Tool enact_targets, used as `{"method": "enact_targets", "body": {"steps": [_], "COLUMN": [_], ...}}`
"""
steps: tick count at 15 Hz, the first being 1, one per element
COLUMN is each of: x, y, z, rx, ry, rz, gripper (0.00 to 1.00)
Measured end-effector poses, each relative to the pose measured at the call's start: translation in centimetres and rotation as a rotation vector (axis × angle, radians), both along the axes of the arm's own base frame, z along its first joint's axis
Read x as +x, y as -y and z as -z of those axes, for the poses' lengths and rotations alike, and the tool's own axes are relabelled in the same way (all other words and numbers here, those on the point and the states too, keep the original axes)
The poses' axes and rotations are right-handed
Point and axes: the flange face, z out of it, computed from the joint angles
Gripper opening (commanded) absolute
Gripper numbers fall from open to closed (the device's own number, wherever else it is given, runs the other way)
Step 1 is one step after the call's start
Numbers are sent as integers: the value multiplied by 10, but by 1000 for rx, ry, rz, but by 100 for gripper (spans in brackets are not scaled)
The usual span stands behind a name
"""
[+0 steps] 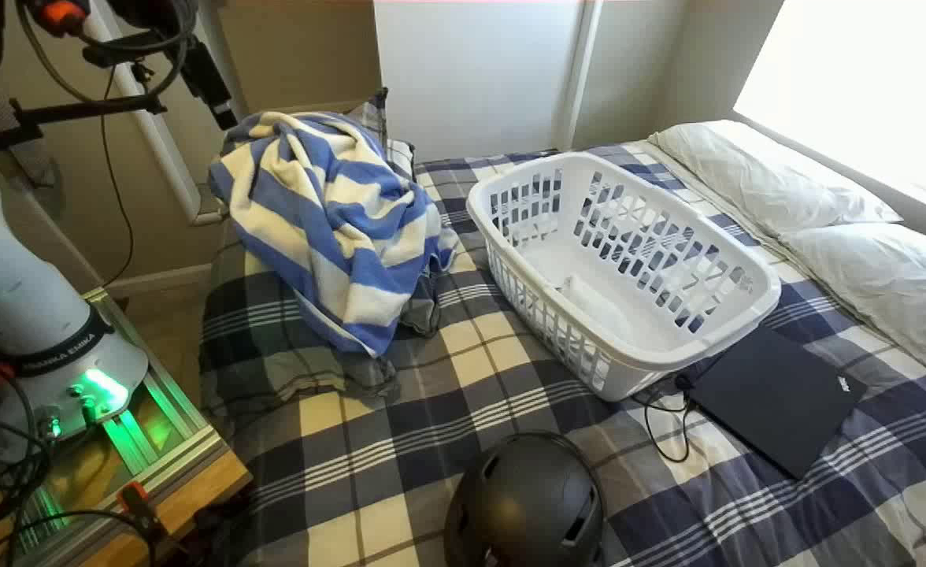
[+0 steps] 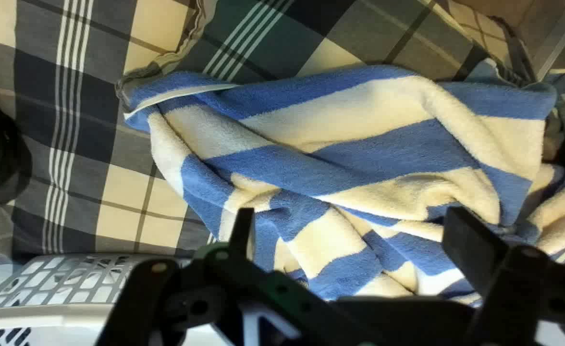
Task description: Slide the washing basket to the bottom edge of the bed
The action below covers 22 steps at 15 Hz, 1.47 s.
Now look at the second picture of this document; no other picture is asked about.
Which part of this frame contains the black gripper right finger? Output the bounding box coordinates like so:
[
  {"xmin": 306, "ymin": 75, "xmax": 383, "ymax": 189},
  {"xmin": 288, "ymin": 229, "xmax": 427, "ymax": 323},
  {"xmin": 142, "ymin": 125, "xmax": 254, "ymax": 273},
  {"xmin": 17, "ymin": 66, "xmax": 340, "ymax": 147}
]
[{"xmin": 440, "ymin": 206, "xmax": 565, "ymax": 346}]

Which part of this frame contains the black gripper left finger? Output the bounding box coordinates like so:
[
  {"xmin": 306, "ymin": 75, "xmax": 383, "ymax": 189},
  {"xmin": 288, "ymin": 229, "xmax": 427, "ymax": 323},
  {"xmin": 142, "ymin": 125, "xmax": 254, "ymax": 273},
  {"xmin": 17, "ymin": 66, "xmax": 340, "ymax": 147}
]
[{"xmin": 96, "ymin": 206, "xmax": 336, "ymax": 346}]

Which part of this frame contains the white plastic washing basket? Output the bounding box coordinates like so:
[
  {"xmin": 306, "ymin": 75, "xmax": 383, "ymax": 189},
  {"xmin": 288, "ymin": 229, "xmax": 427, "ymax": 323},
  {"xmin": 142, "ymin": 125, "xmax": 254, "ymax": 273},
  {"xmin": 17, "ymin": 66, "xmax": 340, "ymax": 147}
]
[{"xmin": 0, "ymin": 252, "xmax": 300, "ymax": 346}]

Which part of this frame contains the blue cream striped towel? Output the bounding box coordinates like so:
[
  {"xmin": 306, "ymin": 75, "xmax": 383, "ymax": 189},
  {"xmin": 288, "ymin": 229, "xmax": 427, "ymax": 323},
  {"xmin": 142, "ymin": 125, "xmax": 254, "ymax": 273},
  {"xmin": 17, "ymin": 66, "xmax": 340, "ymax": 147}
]
[{"xmin": 117, "ymin": 62, "xmax": 565, "ymax": 308}]

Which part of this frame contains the blue plaid duvet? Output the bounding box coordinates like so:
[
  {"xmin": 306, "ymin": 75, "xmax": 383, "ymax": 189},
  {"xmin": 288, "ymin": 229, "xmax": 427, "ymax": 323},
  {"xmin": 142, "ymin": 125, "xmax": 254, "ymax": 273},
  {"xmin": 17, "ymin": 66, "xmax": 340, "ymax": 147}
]
[{"xmin": 0, "ymin": 0, "xmax": 215, "ymax": 260}]

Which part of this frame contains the dark plaid pillow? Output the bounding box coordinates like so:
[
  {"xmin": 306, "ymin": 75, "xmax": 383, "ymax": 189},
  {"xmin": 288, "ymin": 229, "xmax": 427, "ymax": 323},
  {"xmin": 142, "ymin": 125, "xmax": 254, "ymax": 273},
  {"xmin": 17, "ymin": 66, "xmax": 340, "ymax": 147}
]
[{"xmin": 121, "ymin": 0, "xmax": 523, "ymax": 89}]

